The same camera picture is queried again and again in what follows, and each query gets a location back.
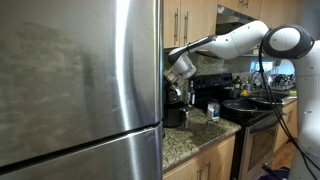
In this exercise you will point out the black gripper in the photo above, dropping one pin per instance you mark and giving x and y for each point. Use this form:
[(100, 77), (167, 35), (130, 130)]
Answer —
[(170, 76)]

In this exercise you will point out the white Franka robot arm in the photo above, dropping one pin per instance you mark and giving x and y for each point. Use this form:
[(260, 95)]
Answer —
[(233, 41)]

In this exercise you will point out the green glass bottle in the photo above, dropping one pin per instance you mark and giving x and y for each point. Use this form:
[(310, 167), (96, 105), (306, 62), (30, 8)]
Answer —
[(237, 82)]

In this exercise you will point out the black air fryer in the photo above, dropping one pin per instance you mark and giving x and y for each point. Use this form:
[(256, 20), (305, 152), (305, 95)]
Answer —
[(173, 115)]

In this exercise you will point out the small white container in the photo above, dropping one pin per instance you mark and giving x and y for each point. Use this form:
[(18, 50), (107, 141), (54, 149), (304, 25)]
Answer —
[(213, 110)]

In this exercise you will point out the narrow light wood cabinet door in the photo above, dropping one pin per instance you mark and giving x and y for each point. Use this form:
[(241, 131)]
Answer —
[(169, 23)]

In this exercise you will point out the large black frying pan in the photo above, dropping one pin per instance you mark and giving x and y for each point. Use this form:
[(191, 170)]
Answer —
[(238, 106)]

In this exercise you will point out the small orange object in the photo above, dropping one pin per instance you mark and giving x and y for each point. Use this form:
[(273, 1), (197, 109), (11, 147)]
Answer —
[(244, 93)]

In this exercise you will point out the wide light wood cabinet door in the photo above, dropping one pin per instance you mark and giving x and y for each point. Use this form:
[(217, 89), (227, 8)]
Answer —
[(201, 20)]

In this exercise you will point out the curved metal sink faucet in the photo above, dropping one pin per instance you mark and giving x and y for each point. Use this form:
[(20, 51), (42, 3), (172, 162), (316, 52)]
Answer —
[(257, 76)]

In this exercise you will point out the stainless steel range hood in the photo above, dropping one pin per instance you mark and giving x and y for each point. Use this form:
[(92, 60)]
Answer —
[(230, 18)]

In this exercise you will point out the shallow black frying pan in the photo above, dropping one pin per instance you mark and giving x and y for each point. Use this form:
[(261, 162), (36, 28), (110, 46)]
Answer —
[(265, 101)]

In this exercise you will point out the stainless steel freezer drawer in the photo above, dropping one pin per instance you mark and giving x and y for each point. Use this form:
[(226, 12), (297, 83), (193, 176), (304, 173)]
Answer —
[(110, 160)]

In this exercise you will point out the black and stainless stove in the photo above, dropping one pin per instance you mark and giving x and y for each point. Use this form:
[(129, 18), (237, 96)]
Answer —
[(260, 140)]

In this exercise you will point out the stainless steel refrigerator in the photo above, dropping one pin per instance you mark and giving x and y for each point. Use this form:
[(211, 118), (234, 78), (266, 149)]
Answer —
[(66, 73)]

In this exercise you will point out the dish rack with dishes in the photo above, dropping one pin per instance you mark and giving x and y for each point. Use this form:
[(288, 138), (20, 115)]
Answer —
[(282, 81)]

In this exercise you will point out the bright kitchen window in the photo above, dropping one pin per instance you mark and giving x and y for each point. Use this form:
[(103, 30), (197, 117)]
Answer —
[(283, 66)]

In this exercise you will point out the light wood cabinet over hood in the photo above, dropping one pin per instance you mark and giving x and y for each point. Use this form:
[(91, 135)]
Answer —
[(253, 6)]

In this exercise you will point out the light wood sink base cabinet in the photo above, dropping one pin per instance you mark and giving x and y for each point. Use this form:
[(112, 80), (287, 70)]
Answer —
[(288, 120)]

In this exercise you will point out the yellow sponge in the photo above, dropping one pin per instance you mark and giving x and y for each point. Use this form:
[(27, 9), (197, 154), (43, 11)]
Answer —
[(292, 93)]

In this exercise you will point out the purple object on floor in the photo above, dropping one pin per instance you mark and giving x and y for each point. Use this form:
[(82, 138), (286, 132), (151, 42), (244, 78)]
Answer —
[(275, 173)]

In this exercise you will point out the tall light wood wall cabinet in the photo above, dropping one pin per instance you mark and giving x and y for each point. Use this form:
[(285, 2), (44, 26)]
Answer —
[(280, 11)]

